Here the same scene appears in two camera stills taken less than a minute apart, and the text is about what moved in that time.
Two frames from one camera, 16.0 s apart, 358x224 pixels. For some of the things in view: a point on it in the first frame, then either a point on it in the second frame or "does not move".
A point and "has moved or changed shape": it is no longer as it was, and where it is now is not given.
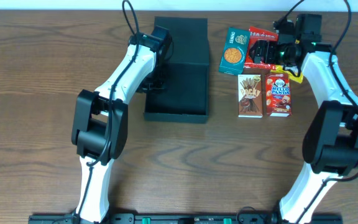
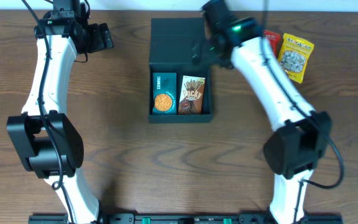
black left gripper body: [156, 81] to [92, 40]
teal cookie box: [234, 55] has moved or changed shape
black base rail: [186, 218] does not move
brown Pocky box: [250, 96] to [191, 95]
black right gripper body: [274, 53] to [209, 43]
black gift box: [185, 97] does not move
